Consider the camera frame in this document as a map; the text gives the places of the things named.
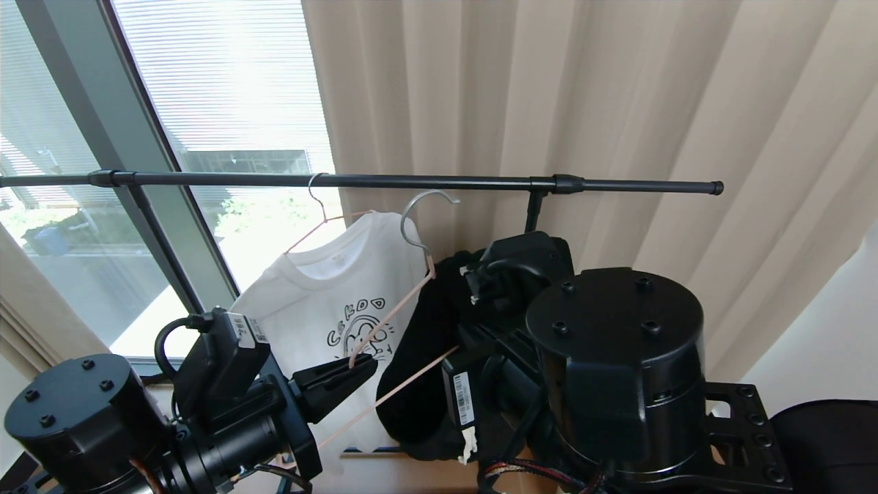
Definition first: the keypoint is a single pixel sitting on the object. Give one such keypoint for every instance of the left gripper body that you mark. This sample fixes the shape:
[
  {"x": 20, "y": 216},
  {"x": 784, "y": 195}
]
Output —
[{"x": 274, "y": 429}]

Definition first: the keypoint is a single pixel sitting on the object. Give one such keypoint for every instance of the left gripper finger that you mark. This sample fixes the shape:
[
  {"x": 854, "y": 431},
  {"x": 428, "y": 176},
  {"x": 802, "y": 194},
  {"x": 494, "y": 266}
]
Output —
[
  {"x": 333, "y": 398},
  {"x": 336, "y": 370}
]

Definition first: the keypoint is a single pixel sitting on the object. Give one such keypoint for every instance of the white printed t-shirt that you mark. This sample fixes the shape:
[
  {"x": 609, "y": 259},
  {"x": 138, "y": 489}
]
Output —
[{"x": 322, "y": 302}]

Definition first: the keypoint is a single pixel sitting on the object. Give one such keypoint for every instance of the black garment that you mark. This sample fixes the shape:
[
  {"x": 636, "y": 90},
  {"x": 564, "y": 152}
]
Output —
[{"x": 418, "y": 363}]

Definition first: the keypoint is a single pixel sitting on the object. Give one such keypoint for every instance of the pink clothes hanger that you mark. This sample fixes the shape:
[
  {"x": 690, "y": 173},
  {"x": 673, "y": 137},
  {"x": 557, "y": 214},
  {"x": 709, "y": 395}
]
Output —
[
  {"x": 322, "y": 223},
  {"x": 405, "y": 302}
]

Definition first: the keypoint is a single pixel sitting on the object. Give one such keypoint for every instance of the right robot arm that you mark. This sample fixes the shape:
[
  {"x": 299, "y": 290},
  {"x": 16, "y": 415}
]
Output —
[{"x": 617, "y": 370}]

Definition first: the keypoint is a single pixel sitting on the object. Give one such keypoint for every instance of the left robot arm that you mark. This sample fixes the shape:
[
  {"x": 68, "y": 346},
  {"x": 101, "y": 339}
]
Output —
[{"x": 75, "y": 418}]

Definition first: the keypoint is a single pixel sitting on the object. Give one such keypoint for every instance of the black clothes rack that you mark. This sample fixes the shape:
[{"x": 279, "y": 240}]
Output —
[{"x": 411, "y": 182}]

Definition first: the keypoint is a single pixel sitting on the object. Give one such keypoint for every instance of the window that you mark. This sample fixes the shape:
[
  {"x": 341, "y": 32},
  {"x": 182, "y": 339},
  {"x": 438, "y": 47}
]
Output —
[{"x": 226, "y": 103}]

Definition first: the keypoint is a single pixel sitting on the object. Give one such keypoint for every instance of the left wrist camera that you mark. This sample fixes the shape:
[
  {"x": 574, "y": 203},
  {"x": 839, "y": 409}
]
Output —
[{"x": 219, "y": 357}]

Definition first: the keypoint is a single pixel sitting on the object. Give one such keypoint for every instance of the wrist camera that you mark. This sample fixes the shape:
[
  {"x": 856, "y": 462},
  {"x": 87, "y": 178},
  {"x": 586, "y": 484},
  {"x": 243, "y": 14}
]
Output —
[
  {"x": 463, "y": 391},
  {"x": 219, "y": 357}
]

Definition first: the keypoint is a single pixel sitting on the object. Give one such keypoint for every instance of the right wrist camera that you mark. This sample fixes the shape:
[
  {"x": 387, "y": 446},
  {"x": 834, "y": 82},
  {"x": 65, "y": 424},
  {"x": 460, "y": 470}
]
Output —
[{"x": 463, "y": 391}]

